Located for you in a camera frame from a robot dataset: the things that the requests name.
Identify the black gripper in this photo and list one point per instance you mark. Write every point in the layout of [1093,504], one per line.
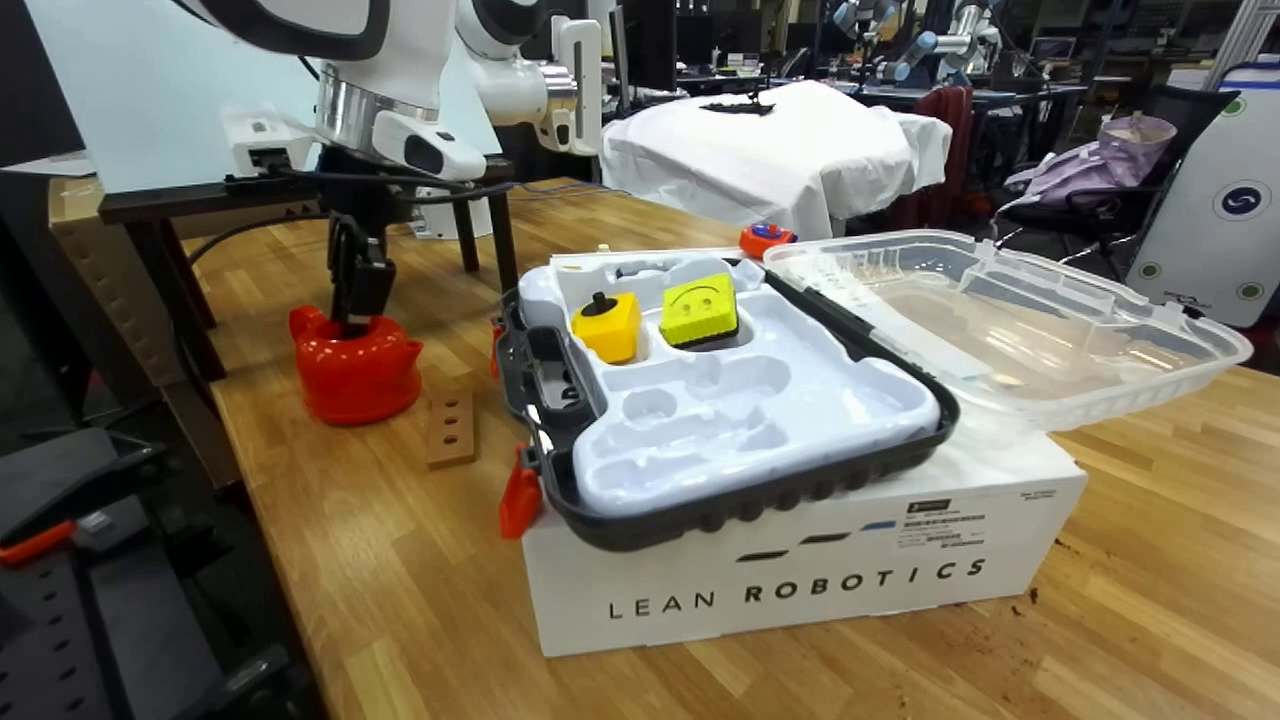
[359,225]

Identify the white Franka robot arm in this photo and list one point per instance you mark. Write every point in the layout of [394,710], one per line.
[402,42]

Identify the red plastic bowl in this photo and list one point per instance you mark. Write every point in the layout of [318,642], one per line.
[362,382]

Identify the orange case latch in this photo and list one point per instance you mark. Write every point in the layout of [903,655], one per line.
[494,351]
[522,504]

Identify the wooden block with three holes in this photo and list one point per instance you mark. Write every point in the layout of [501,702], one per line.
[451,430]

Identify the black easel table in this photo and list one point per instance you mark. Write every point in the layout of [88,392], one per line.
[160,207]

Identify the yellow triangular toy block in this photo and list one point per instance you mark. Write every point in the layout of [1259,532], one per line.
[609,335]

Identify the white whiteboard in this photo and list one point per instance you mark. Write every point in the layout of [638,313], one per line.
[134,92]

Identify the yellow-green square smiley toy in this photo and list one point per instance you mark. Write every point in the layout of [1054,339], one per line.
[698,313]

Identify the orange and blue toy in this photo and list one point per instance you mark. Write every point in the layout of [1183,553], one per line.
[760,240]

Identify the black equipment cart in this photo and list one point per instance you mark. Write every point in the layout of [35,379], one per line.
[134,624]

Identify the white moulded case insert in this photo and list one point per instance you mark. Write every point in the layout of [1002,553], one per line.
[747,427]

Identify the black object on cloth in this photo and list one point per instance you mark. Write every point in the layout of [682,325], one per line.
[739,104]

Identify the white cloth table cover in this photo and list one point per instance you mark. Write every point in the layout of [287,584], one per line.
[773,161]

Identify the white tray with black rim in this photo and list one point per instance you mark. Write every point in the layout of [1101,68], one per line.
[747,514]

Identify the white Lean Robotics cardboard box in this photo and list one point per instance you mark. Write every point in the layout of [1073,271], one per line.
[803,595]

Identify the red chair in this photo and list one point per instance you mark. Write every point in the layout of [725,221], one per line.
[948,124]

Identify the grey-blue background robot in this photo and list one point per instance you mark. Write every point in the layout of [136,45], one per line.
[934,45]

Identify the clear plastic case lid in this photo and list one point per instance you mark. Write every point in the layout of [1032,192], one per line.
[1012,335]

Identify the purple cloth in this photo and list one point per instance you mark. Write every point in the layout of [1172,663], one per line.
[1093,164]

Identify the black office chair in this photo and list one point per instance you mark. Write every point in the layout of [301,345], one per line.
[1191,124]

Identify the white machine with round logo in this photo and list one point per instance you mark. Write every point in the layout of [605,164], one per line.
[1214,240]

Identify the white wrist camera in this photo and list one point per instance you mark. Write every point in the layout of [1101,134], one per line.
[271,146]

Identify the white upright bracket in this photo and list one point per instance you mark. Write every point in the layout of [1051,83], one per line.
[578,83]

